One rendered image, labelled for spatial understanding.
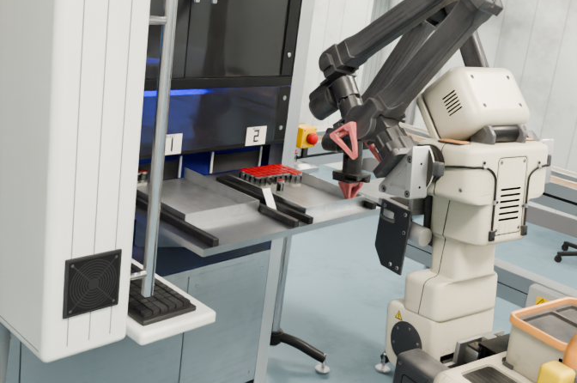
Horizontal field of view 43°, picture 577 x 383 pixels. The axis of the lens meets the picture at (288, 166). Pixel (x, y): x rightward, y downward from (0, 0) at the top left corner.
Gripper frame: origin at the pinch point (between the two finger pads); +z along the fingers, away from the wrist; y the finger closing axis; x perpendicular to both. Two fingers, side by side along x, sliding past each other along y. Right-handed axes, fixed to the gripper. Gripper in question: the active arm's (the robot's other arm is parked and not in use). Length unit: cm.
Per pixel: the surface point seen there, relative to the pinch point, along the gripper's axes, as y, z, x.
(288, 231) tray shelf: -4.4, 3.0, 29.9
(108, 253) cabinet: -22, -8, 95
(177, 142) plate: 33, -16, 39
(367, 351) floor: 45, 85, -73
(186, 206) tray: 21.2, -0.6, 44.6
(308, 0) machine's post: 29, -59, -9
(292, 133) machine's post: 34.3, -15.7, -9.1
